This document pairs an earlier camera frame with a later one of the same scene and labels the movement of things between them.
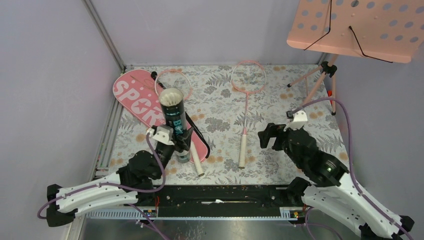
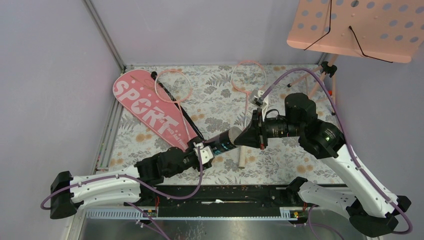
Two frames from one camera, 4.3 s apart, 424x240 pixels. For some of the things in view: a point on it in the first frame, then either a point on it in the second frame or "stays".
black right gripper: (272, 130) → (253, 135)
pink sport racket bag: (139, 92) stays
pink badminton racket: (247, 77) stays
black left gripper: (184, 139) → (191, 146)
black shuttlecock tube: (173, 102) → (225, 141)
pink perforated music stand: (386, 30) stays
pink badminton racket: (179, 80) stays
